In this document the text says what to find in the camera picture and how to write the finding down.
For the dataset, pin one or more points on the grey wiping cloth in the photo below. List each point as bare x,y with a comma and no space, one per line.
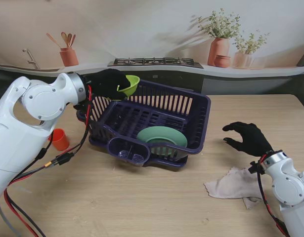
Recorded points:
230,185

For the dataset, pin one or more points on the orange cup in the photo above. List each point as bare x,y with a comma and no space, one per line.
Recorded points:
60,140

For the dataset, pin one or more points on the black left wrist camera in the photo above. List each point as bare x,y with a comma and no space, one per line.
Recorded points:
80,114

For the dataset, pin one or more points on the lime green bowl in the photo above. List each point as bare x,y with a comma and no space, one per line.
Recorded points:
132,85

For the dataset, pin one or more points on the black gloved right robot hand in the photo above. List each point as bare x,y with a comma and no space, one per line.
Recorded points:
253,140

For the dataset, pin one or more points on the teal plate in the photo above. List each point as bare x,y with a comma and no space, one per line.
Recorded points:
161,134

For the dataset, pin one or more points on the printed kitchen scene backdrop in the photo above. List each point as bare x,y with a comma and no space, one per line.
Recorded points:
142,24

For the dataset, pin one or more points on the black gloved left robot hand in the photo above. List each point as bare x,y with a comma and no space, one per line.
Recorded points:
104,82

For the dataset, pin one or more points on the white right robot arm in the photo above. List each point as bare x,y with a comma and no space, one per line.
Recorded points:
290,187

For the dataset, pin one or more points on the purple plastic dish rack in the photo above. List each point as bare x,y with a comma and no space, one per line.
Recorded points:
132,118

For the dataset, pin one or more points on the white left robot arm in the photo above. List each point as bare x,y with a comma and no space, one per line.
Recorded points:
18,138

